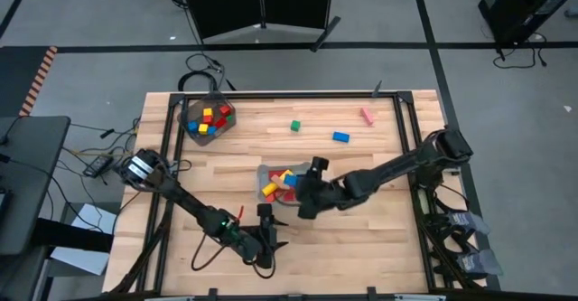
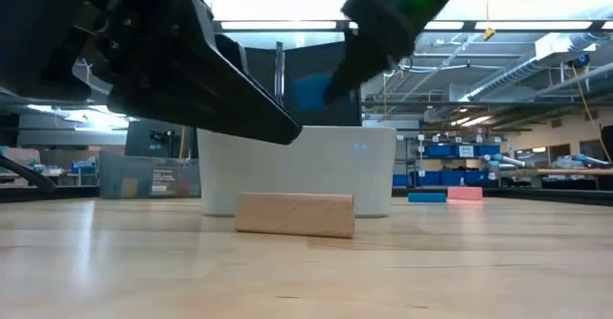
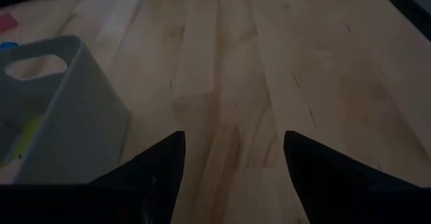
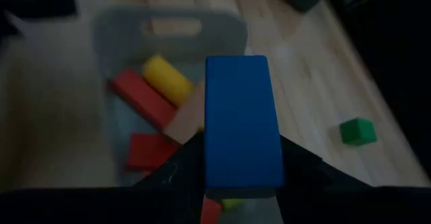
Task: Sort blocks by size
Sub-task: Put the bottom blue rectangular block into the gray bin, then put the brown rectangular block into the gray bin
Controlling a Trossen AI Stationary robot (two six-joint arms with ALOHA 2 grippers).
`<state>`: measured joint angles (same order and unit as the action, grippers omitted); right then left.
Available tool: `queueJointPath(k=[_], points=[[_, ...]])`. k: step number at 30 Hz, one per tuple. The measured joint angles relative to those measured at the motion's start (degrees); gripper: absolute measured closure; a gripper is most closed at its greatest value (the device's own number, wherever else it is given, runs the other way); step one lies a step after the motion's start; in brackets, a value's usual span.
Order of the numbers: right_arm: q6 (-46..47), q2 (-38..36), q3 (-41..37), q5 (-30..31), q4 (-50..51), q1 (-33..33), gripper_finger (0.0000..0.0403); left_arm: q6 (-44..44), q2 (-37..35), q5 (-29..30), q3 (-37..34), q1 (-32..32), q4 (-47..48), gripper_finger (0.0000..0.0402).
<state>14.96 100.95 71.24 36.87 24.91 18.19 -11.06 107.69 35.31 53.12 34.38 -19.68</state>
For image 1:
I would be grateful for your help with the yellow long block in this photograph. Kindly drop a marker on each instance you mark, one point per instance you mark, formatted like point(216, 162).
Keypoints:
point(269, 189)

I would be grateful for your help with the dark grey translucent bin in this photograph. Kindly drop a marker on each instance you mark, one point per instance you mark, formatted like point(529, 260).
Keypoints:
point(205, 139)

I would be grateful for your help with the white board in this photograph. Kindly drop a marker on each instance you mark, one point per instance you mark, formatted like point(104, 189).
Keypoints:
point(86, 256)

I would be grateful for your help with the black aluminium frame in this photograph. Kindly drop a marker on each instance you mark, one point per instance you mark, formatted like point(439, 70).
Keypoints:
point(289, 95)

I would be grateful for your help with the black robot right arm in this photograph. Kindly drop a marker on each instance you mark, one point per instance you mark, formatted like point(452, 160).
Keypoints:
point(397, 165)

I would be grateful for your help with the black partition panel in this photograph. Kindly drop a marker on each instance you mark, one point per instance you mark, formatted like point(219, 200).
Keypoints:
point(298, 0)
point(221, 2)

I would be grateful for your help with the red cube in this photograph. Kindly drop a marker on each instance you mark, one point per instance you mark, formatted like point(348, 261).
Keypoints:
point(207, 119)
point(220, 122)
point(225, 110)

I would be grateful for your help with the black equipment cart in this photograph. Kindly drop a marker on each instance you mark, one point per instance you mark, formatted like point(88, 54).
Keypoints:
point(526, 7)

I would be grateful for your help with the black power adapter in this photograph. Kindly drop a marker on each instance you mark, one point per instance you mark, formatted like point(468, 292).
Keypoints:
point(98, 166)

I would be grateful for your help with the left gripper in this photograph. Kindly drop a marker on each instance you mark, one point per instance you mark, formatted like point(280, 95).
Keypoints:
point(265, 247)

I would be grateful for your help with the pink rectangular block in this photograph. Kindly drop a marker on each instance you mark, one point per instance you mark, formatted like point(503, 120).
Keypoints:
point(367, 115)

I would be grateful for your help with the red rectangular block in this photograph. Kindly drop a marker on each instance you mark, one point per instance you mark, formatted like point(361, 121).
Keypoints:
point(273, 173)
point(287, 196)

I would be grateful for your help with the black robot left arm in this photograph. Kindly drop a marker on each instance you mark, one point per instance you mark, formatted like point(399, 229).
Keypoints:
point(189, 204)

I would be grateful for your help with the white rectangular plastic bin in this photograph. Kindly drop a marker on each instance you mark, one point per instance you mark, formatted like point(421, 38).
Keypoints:
point(261, 188)

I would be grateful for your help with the black desk leg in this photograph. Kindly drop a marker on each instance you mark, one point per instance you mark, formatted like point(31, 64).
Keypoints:
point(72, 235)

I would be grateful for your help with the striped hazard tape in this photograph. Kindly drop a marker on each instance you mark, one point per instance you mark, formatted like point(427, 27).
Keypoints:
point(38, 80)

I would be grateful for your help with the black partition foot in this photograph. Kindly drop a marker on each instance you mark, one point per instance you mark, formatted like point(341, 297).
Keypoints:
point(325, 33)

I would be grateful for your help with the dark grey desk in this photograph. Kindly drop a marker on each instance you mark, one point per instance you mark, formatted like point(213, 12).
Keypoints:
point(27, 183)

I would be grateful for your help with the silver partition post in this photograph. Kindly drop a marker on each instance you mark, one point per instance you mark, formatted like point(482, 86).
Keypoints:
point(261, 0)

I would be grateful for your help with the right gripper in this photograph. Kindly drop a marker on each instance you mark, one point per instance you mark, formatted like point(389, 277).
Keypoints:
point(318, 194)

